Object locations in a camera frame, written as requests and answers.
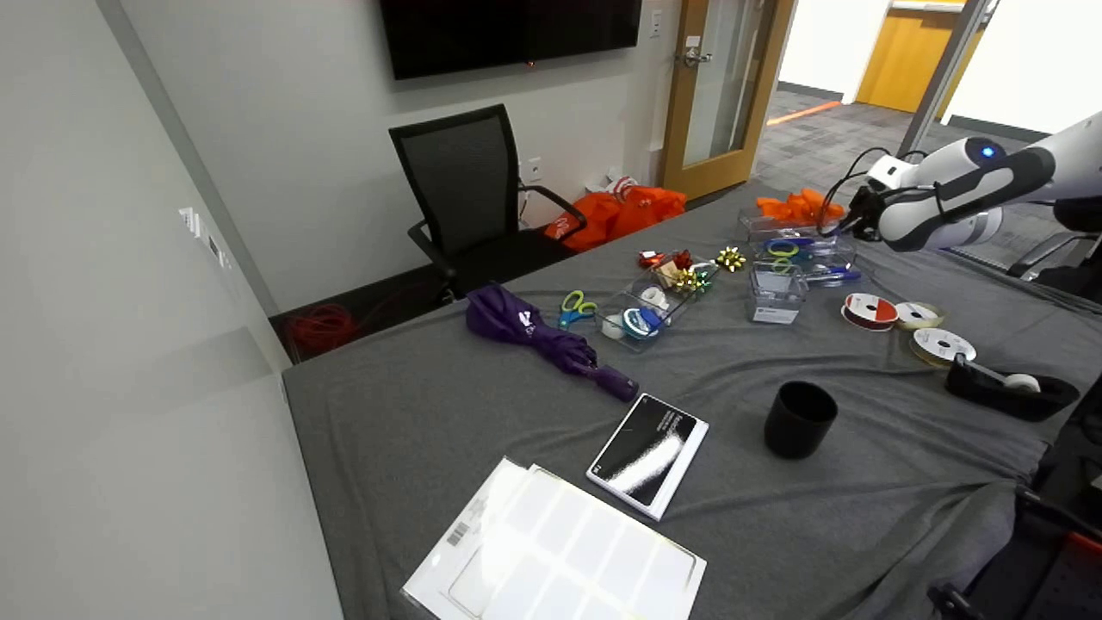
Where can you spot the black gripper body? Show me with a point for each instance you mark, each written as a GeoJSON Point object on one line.
{"type": "Point", "coordinates": [865, 214]}

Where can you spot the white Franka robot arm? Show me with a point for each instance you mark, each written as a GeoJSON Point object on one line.
{"type": "Point", "coordinates": [974, 191]}

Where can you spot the clear compartment organizer case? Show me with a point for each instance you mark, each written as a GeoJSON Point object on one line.
{"type": "Point", "coordinates": [761, 228]}

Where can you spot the orange cloth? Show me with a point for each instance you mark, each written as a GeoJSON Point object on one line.
{"type": "Point", "coordinates": [798, 207]}

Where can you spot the green and blue ribbon bundle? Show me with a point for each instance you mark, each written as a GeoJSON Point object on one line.
{"type": "Point", "coordinates": [785, 251]}

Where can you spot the red and white ribbon spool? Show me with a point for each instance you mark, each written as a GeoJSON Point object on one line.
{"type": "Point", "coordinates": [868, 307]}

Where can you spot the cream ribbon spool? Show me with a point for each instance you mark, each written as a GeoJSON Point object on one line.
{"type": "Point", "coordinates": [917, 316]}

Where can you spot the yellow and black gift bow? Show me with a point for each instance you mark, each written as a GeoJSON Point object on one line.
{"type": "Point", "coordinates": [730, 261]}

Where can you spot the large white ribbon spool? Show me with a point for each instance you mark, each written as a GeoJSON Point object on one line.
{"type": "Point", "coordinates": [944, 347]}

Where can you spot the green gift bow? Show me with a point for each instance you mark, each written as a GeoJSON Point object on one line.
{"type": "Point", "coordinates": [694, 279]}

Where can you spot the wooden door with glass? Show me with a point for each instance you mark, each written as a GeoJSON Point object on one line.
{"type": "Point", "coordinates": [723, 91]}

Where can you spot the gold gift bow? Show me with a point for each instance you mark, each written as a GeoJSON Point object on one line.
{"type": "Point", "coordinates": [670, 272]}

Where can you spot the red gift bow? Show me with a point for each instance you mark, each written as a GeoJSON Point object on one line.
{"type": "Point", "coordinates": [663, 261]}

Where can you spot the black cup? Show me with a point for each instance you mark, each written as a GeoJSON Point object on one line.
{"type": "Point", "coordinates": [801, 422]}

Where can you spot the small white ribbon roll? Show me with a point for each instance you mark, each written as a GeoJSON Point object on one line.
{"type": "Point", "coordinates": [656, 298]}

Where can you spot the black tape dispenser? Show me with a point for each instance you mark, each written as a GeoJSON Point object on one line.
{"type": "Point", "coordinates": [1009, 396]}

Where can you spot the blue and white ribbon spool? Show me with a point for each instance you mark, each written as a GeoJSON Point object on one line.
{"type": "Point", "coordinates": [640, 326]}

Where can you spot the orange bag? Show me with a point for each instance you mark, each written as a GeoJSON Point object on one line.
{"type": "Point", "coordinates": [614, 214]}

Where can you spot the green curled ribbon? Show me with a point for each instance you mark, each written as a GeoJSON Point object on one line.
{"type": "Point", "coordinates": [575, 307]}

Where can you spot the black mesh office chair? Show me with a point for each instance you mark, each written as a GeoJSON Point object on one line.
{"type": "Point", "coordinates": [458, 183]}

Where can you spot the grey table cloth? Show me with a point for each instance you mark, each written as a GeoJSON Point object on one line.
{"type": "Point", "coordinates": [484, 434]}

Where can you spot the white label sheet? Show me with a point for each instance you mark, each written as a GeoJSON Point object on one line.
{"type": "Point", "coordinates": [563, 551]}

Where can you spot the black wall television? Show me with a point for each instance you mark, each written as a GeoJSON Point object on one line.
{"type": "Point", "coordinates": [503, 31]}

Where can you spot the white wall thermostat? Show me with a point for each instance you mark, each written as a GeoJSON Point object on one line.
{"type": "Point", "coordinates": [197, 228]}

